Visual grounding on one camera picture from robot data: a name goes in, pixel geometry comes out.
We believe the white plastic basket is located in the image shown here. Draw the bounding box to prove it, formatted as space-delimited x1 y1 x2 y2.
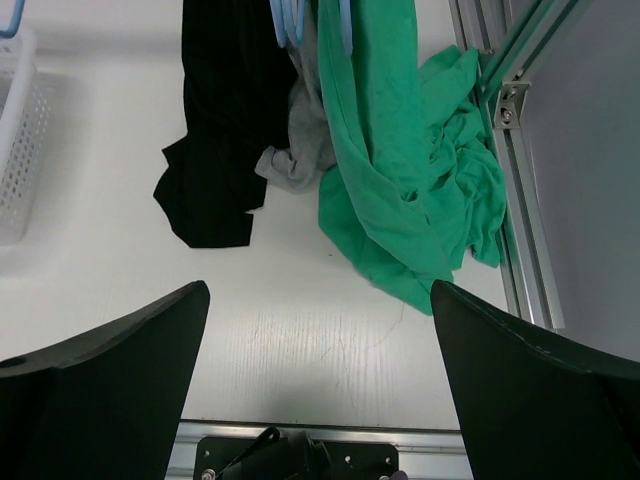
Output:
1 25 50 246

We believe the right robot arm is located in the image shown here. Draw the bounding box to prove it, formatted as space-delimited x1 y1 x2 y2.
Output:
1 281 639 479

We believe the green tank top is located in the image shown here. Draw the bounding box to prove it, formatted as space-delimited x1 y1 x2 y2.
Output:
317 1 507 313

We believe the black tank top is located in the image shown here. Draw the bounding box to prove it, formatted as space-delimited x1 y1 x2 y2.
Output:
154 0 298 249

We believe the blue hanger with black top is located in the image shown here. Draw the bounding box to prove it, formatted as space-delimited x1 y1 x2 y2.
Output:
269 0 292 48

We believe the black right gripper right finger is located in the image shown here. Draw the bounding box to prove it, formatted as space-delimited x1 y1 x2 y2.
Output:
430 280 639 479

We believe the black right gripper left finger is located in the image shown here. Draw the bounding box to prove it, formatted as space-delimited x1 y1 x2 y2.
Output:
1 281 209 479

